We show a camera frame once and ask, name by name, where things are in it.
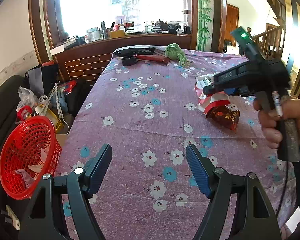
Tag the pink floral tablecloth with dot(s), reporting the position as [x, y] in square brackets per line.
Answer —
[148, 114]

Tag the white power strip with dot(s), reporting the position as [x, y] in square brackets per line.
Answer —
[10, 217]

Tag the wooden counter ledge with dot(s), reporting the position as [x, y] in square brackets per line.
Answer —
[88, 60]

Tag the black shopping bag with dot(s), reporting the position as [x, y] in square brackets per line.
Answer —
[42, 78]

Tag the green crumpled cloth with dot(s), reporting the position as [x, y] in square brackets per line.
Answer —
[175, 53]

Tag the dark red foil packet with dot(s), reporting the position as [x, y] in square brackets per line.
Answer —
[226, 116]

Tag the black sofa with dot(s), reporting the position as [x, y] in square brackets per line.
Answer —
[9, 100]

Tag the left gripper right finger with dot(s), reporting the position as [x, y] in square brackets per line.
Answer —
[254, 216]

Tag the wooden stair railing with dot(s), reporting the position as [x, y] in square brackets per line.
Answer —
[271, 42]

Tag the red handled tool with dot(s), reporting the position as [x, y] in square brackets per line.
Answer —
[131, 60]

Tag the red snack wrapper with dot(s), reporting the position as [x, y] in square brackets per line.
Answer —
[206, 102]

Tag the red plastic basket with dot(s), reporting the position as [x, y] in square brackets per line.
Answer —
[30, 151]

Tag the clear plastic bag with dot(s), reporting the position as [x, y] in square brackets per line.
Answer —
[27, 98]

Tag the wooden door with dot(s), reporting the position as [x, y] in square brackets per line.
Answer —
[232, 17]

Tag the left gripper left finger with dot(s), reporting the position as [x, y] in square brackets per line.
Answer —
[44, 217]

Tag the black case on table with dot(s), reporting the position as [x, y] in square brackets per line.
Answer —
[134, 51]

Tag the person right hand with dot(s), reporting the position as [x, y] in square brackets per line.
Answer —
[268, 120]

